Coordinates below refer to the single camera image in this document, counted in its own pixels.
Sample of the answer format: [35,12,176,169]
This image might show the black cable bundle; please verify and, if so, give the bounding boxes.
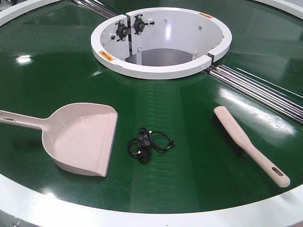
[127,127,152,163]

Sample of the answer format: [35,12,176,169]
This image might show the thin black wire loop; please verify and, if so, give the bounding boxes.
[149,131,175,153]

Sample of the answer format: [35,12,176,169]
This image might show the beige plastic dustpan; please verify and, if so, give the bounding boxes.
[0,103,118,177]

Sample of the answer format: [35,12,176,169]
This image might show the beige hand brush black bristles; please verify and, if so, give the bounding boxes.
[214,106,291,187]

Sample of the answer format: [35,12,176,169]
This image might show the green conveyor belt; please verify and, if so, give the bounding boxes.
[0,1,303,213]

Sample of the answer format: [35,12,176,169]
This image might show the white outer conveyor rim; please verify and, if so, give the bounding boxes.
[0,0,303,227]

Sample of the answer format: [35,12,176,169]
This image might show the orange warning label left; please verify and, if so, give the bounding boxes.
[99,51,114,61]

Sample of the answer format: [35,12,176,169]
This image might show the black bearing left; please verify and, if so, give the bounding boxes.
[116,20,128,42]

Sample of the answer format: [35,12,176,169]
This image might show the black bearing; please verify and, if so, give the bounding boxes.
[131,14,155,35]
[116,20,128,42]

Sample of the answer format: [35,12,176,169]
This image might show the black bearing right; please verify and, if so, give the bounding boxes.
[131,14,155,35]

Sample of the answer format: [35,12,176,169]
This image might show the chrome rollers top left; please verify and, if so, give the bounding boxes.
[73,0,118,19]

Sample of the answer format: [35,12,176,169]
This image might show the chrome rollers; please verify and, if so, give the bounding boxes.
[205,65,303,125]
[73,0,118,19]

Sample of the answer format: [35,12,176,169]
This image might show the chrome rollers right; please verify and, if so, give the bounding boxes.
[205,65,303,125]

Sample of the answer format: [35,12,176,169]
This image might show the white inner conveyor ring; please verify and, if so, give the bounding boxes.
[90,7,233,80]

